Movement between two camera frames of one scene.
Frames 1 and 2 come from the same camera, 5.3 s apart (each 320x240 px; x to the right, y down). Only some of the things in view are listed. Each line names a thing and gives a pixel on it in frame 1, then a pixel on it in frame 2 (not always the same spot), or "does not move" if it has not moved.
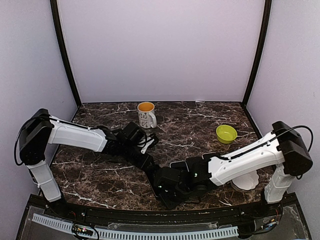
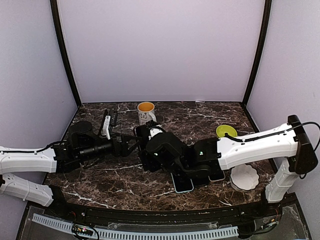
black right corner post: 267,10 does not move
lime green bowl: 226,134 does not move
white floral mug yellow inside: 147,118 does not move
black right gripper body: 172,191 → 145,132
